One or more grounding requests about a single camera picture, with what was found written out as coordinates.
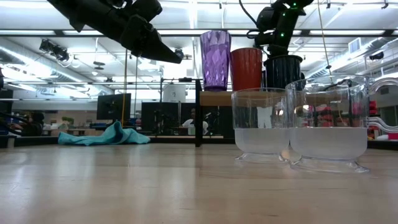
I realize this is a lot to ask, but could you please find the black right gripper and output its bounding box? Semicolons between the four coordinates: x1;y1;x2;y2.
267;12;301;57

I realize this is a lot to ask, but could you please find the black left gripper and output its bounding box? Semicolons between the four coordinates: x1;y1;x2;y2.
77;0;183;65

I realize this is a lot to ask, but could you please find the dark blue speckled enamel mug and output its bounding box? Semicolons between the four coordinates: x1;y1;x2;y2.
263;55;307;91

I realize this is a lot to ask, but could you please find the orange cup with white inside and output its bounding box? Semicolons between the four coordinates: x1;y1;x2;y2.
229;47;264;91

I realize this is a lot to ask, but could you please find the purple faceted plastic tumbler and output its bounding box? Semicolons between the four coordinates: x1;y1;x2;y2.
200;30;233;92

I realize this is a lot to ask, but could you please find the clear glass footed mug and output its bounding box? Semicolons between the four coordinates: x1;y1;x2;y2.
285;74;398;174
231;88;290;164

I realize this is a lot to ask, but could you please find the black partition panel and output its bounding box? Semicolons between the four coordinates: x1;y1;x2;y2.
141;101;197;136

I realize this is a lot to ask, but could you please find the black monitor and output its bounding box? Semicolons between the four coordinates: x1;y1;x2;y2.
96;93;132;121

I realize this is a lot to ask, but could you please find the person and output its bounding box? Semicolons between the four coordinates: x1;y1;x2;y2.
11;111;46;138
182;108;210;135

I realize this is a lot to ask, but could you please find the blue cloth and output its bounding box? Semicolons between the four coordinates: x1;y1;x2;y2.
58;121;151;146

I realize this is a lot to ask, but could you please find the black ceiling camera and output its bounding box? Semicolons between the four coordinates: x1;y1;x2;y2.
173;47;187;60

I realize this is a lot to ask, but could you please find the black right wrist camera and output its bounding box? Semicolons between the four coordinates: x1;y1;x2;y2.
256;6;276;32

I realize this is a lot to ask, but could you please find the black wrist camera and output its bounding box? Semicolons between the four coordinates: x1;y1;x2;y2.
256;6;276;32
126;0;163;22

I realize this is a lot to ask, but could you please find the thin tan hanging cord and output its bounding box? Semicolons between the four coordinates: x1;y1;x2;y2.
316;0;331;77

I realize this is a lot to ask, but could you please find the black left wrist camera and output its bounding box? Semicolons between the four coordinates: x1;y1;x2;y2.
126;0;163;22

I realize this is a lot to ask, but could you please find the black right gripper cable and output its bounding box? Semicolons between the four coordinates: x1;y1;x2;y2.
238;0;261;40

